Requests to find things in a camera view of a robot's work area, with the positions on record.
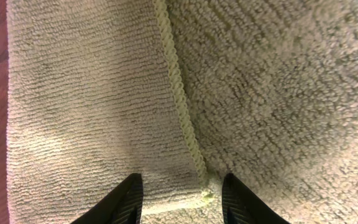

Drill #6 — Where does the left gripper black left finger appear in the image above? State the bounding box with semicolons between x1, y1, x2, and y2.
72;173;144;224

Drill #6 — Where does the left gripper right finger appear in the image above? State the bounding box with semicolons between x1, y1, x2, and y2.
222;173;289;224

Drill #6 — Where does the green microfiber cloth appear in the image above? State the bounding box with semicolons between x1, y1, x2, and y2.
7;0;358;223

